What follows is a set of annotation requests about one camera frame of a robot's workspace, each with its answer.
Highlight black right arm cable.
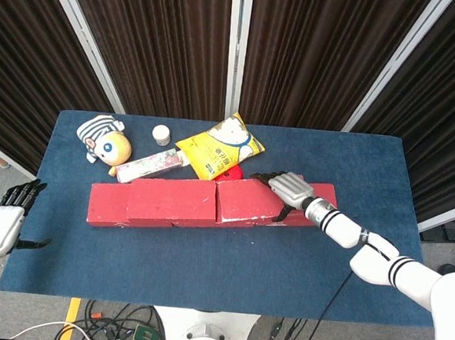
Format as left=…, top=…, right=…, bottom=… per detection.
left=305, top=225, right=391, bottom=337

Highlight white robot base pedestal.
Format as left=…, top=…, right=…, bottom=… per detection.
left=149, top=305, right=261, bottom=340

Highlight red brick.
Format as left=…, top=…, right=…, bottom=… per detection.
left=124, top=174, right=218, bottom=232
left=86, top=181, right=175, bottom=233
left=252, top=177, right=341, bottom=232
left=214, top=176, right=291, bottom=228
left=171, top=212, right=257, bottom=234

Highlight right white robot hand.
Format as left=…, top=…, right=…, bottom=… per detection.
left=246, top=168, right=317, bottom=225

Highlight small white jar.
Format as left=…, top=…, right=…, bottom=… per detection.
left=151, top=124, right=173, bottom=148

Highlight blue table cloth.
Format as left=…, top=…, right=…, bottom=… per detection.
left=0, top=104, right=449, bottom=329

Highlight black floor cable tangle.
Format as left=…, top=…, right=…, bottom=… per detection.
left=54, top=296, right=181, bottom=340

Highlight green circuit board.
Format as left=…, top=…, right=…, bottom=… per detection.
left=133, top=323, right=161, bottom=340

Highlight brown fabric partition panel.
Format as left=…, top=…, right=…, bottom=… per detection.
left=333, top=0, right=455, bottom=232
left=42, top=0, right=244, bottom=123
left=222, top=0, right=454, bottom=140
left=0, top=0, right=134, bottom=188

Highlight black cable with green plug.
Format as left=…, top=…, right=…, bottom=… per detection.
left=255, top=314, right=310, bottom=340

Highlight yellow snack bag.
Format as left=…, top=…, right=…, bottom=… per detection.
left=171, top=107, right=269, bottom=189

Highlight yellow floor tape strip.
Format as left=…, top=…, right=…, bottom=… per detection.
left=58, top=297, right=83, bottom=340

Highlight white floor cable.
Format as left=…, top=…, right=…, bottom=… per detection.
left=13, top=316, right=111, bottom=340

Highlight plush toy with striped hat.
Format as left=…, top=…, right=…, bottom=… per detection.
left=73, top=112, right=135, bottom=178

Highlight pink floral box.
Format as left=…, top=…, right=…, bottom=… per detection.
left=115, top=143, right=185, bottom=188

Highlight red round disc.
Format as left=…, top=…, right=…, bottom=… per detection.
left=214, top=163, right=245, bottom=185

